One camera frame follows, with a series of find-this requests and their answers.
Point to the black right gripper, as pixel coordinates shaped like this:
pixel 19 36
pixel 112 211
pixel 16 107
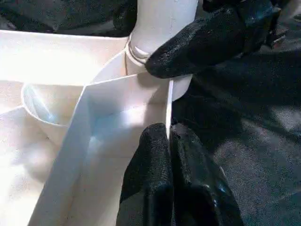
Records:
pixel 258 16

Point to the black work surface mat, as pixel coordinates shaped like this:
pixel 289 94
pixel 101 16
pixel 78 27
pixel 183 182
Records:
pixel 247 141

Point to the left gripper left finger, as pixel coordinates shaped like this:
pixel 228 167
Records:
pixel 150 176

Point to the white plastic table top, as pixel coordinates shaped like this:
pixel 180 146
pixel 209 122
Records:
pixel 58 106

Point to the white plastic table leg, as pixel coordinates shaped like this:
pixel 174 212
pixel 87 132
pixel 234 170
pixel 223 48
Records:
pixel 160 30

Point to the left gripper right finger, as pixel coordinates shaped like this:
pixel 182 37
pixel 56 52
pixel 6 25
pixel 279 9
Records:
pixel 200 188

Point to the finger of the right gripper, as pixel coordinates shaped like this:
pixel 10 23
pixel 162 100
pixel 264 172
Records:
pixel 124 16

